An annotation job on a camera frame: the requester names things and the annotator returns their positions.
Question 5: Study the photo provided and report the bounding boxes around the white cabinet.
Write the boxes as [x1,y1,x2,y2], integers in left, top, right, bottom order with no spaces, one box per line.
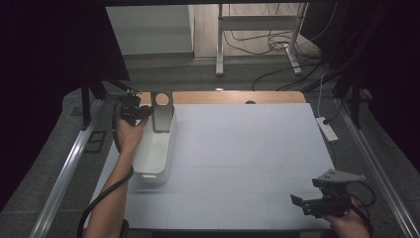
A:
[105,4,195,57]

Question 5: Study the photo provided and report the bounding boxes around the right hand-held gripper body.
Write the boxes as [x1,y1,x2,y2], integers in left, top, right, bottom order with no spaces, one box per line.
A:
[310,168,368,219]

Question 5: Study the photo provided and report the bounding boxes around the grey metal stand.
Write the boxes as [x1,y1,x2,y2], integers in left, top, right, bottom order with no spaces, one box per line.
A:
[151,91,175,133]

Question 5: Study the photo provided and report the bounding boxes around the white power cable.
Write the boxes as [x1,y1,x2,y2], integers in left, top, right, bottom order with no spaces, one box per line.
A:
[317,72,326,119]

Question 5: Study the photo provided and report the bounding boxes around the person's left hand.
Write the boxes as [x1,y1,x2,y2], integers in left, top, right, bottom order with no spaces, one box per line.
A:
[116,115,149,155]

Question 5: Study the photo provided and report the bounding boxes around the person's right hand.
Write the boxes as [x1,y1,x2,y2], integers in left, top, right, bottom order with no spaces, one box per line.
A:
[321,199,372,238]

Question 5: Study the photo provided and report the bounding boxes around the black metal stand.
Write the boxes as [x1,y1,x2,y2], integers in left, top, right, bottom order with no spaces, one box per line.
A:
[80,76,109,131]
[332,74,365,130]

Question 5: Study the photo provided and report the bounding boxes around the black plug cable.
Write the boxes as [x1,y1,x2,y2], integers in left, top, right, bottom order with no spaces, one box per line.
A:
[324,98,345,126]

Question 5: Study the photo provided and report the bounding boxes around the black floor cables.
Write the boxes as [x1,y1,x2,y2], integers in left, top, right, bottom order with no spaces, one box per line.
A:
[222,3,340,92]

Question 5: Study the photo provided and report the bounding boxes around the white plastic bin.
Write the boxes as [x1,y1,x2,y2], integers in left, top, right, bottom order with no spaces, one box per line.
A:
[133,107,177,185]

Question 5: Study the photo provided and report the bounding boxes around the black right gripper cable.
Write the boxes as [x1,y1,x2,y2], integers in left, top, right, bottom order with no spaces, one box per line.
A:
[345,179,377,232]

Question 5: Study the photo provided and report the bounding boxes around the aluminium floor rail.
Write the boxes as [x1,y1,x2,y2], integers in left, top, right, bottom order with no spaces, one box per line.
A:
[29,98,105,238]
[335,97,420,238]

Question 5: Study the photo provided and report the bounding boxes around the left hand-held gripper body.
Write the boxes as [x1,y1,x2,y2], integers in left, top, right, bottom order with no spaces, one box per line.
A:
[117,89,144,127]

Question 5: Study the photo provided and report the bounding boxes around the white table cover sheet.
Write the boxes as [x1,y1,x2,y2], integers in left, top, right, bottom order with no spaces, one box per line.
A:
[83,102,336,231]

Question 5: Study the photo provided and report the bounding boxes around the white metal desk frame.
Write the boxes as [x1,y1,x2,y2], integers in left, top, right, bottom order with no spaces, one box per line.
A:
[215,3,310,77]

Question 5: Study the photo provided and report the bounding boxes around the white power strip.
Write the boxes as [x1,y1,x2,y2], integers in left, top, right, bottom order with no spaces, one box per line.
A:
[315,116,340,143]

